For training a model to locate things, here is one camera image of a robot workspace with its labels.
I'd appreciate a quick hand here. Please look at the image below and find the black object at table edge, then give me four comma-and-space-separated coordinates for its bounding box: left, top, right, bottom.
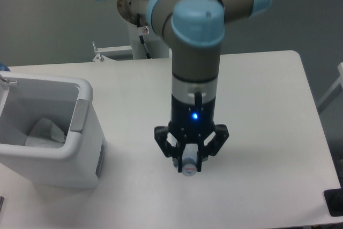
324, 188, 342, 217

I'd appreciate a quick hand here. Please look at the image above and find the blue object at left edge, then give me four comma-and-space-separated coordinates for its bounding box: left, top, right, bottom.
0, 63, 11, 72

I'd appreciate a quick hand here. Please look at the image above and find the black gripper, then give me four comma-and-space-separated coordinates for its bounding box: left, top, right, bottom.
154, 97, 229, 173

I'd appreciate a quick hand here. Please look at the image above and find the clear plastic water bottle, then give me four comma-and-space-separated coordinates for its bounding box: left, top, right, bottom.
182, 143, 198, 176

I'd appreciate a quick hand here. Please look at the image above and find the white pedestal base frame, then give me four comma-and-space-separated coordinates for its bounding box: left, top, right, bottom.
92, 41, 133, 62

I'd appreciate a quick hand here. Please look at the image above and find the white furniture frame right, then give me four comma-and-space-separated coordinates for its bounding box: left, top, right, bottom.
317, 63, 342, 114

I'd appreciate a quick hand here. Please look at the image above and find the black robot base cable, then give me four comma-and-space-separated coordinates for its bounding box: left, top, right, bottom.
136, 13, 152, 60

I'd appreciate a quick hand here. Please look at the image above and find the white paper tissue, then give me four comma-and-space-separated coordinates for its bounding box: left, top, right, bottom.
24, 118, 66, 149

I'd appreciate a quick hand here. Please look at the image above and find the white trash can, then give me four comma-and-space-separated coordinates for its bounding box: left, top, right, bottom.
1, 71, 106, 188

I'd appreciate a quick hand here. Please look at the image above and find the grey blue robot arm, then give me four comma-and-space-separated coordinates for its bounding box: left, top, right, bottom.
144, 0, 273, 176

